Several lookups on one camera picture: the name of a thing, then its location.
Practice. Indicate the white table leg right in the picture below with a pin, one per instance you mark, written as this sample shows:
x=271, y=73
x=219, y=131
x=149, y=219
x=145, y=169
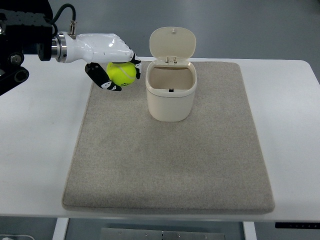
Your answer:
x=249, y=230

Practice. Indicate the cream lidded bin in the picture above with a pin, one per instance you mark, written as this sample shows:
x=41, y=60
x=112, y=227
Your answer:
x=171, y=79

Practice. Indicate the black table control panel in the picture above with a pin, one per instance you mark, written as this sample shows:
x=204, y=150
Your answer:
x=298, y=225

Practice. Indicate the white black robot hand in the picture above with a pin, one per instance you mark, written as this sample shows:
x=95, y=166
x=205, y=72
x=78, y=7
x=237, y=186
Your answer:
x=95, y=49

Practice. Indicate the yellow tennis ball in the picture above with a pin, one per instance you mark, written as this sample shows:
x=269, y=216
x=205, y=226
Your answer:
x=122, y=74

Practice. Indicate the white table leg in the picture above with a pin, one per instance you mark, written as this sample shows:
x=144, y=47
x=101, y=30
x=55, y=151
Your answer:
x=249, y=230
x=60, y=229

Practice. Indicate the beige fabric mat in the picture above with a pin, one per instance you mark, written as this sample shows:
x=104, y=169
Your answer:
x=209, y=163

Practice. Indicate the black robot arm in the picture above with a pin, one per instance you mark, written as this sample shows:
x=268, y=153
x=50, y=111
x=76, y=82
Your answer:
x=20, y=30

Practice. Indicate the white table leg left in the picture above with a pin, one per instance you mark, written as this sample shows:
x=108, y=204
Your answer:
x=60, y=229

